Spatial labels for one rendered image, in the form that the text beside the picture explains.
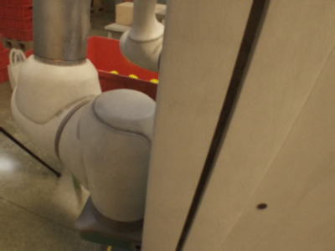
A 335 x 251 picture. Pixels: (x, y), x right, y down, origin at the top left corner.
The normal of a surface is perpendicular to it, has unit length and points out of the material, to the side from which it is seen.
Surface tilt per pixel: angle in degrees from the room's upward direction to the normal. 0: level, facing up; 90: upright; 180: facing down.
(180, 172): 90
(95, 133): 60
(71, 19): 87
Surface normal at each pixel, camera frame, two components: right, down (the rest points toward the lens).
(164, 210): -0.14, 0.58
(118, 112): 0.23, -0.79
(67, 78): 0.57, -0.13
